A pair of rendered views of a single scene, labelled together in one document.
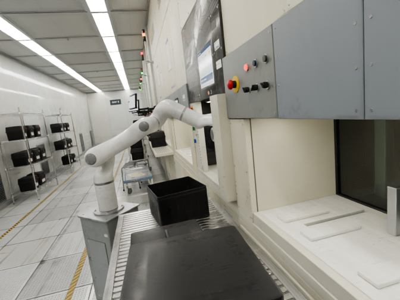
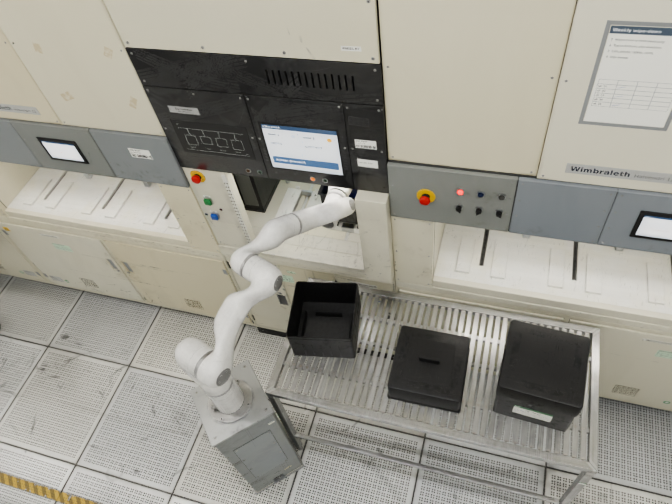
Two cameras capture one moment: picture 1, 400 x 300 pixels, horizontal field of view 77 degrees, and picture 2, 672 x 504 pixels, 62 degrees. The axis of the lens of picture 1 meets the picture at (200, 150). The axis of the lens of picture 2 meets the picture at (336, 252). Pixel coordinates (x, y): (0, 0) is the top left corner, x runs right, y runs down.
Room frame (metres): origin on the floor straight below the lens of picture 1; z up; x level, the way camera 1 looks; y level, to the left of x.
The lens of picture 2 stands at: (0.51, 1.09, 2.93)
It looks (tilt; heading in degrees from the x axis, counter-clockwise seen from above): 52 degrees down; 308
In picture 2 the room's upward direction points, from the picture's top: 11 degrees counter-clockwise
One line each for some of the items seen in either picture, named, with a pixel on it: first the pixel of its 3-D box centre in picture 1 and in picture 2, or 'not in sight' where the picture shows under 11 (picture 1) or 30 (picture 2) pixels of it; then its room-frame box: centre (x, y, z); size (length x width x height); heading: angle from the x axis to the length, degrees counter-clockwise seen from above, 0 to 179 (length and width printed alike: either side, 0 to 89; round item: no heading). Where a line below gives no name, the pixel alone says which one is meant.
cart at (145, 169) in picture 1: (139, 184); not in sight; (4.01, 1.06, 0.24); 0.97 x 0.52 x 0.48; 16
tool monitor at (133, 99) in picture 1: (141, 103); not in sight; (4.84, 0.99, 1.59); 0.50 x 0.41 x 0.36; 103
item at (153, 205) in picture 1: (177, 199); (325, 319); (1.37, 0.16, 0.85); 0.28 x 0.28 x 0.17; 23
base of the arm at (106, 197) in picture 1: (106, 196); (224, 392); (1.58, 0.64, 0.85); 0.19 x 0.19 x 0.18
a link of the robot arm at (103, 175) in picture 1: (103, 163); (202, 365); (1.61, 0.64, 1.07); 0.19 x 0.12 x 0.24; 172
